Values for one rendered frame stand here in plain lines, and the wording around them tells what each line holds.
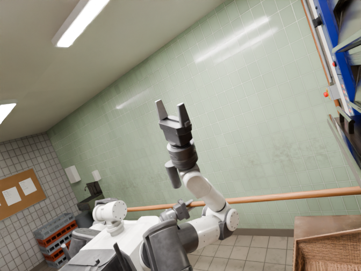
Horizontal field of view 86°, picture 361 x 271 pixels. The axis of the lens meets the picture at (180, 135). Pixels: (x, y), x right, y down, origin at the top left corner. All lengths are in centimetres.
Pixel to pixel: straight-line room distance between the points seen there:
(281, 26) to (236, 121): 97
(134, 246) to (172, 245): 14
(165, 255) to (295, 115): 182
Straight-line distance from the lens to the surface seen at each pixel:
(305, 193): 100
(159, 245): 63
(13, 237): 517
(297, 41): 214
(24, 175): 519
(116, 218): 74
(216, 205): 77
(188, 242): 66
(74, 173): 489
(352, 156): 68
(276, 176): 238
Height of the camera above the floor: 169
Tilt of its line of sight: 4 degrees down
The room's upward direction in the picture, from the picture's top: 22 degrees counter-clockwise
